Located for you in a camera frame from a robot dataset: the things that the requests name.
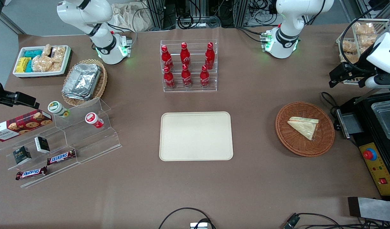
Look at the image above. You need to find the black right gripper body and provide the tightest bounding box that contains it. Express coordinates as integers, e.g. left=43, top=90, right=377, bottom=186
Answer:
left=0, top=79, right=18, bottom=105

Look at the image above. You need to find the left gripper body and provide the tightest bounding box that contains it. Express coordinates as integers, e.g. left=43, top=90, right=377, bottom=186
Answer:
left=352, top=31, right=390, bottom=88

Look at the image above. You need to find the triangular sandwich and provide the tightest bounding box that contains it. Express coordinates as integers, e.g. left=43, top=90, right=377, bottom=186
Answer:
left=287, top=116, right=319, bottom=141

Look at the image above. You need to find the oval light wicker basket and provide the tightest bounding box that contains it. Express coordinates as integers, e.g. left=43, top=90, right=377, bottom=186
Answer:
left=61, top=59, right=108, bottom=107

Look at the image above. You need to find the round brown wicker basket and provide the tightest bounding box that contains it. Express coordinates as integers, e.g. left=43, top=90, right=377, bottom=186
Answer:
left=275, top=101, right=335, bottom=157

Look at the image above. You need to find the beige plastic tray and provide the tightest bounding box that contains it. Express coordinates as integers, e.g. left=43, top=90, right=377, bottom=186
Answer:
left=159, top=111, right=234, bottom=162

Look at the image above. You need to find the bagged pastry snack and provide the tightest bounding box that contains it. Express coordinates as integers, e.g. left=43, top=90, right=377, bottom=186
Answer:
left=355, top=22, right=375, bottom=35
left=339, top=40, right=357, bottom=53
left=340, top=52, right=360, bottom=64
left=359, top=34, right=383, bottom=48

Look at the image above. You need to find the red tartan cookie box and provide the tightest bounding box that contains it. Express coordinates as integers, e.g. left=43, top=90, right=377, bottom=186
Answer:
left=0, top=110, right=53, bottom=142

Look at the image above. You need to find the green lid yogurt cup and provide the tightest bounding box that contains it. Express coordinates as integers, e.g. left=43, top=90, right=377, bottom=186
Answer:
left=48, top=101, right=70, bottom=118

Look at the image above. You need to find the yellow snack packet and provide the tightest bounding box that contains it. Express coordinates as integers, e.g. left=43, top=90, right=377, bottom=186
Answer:
left=16, top=57, right=31, bottom=73

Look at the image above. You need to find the small black box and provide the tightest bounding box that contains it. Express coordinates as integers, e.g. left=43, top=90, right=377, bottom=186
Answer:
left=34, top=136, right=51, bottom=154
left=13, top=146, right=32, bottom=165

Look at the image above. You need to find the white rectangular snack bin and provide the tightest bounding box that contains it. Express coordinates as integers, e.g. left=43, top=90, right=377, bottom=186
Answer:
left=12, top=45, right=72, bottom=79

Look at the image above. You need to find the clear acrylic stepped stand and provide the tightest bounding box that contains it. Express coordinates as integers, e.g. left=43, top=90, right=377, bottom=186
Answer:
left=0, top=126, right=81, bottom=189
left=53, top=98, right=122, bottom=164

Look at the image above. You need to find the aluminium foil container stack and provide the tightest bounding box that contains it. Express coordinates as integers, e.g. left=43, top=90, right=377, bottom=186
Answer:
left=62, top=64, right=102, bottom=101

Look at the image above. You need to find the clear plastic container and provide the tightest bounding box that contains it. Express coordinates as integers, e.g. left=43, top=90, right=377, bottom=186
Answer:
left=371, top=100, right=390, bottom=141

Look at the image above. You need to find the snickers chocolate bar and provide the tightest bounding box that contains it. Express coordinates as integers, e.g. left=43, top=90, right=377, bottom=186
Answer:
left=47, top=149, right=77, bottom=166
left=16, top=166, right=48, bottom=181

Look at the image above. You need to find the red lid yogurt cup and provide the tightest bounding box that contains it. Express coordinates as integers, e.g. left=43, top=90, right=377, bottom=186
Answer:
left=85, top=112, right=104, bottom=129

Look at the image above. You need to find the black sealing machine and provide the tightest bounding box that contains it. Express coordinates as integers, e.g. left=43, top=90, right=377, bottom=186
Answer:
left=335, top=75, right=390, bottom=201

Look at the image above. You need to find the grey base connector block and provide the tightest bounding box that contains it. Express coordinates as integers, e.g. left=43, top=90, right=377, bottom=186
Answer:
left=261, top=30, right=273, bottom=52
left=120, top=36, right=133, bottom=58

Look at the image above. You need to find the red emergency stop button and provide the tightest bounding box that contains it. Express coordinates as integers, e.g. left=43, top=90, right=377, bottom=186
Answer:
left=363, top=148, right=377, bottom=162

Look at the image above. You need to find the beige crumpled cloth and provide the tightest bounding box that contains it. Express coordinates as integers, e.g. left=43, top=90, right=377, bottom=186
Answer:
left=110, top=3, right=151, bottom=32

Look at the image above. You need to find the red cola bottle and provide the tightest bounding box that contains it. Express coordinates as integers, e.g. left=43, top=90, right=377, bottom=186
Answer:
left=161, top=45, right=174, bottom=71
left=181, top=64, right=192, bottom=88
left=180, top=42, right=191, bottom=68
left=200, top=65, right=210, bottom=88
left=163, top=66, right=176, bottom=89
left=205, top=42, right=215, bottom=70

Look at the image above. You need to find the grey metal plate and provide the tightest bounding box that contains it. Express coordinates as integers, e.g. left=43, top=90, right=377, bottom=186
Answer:
left=347, top=197, right=390, bottom=223

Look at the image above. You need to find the clear acrylic bottle rack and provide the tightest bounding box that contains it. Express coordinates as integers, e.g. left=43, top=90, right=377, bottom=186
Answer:
left=160, top=39, right=218, bottom=93

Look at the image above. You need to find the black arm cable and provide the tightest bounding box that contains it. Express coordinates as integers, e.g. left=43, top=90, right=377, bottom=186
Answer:
left=340, top=2, right=390, bottom=75

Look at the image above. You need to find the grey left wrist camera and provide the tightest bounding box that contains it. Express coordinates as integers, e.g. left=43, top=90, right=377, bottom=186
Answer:
left=365, top=75, right=390, bottom=90

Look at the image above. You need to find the black machine power cable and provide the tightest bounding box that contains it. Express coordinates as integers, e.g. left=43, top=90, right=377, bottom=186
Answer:
left=320, top=92, right=341, bottom=131

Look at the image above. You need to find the white wire basket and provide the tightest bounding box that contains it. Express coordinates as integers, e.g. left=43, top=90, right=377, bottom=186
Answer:
left=336, top=18, right=390, bottom=85

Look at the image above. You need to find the aluminium profile post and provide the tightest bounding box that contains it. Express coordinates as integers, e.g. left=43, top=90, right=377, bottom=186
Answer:
left=232, top=0, right=249, bottom=27
left=147, top=0, right=166, bottom=30

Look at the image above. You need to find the black cable with connector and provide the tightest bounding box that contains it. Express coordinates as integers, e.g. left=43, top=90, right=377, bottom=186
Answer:
left=283, top=212, right=390, bottom=229

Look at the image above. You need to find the black looped cable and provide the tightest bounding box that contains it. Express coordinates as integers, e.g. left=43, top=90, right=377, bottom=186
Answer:
left=158, top=207, right=216, bottom=229

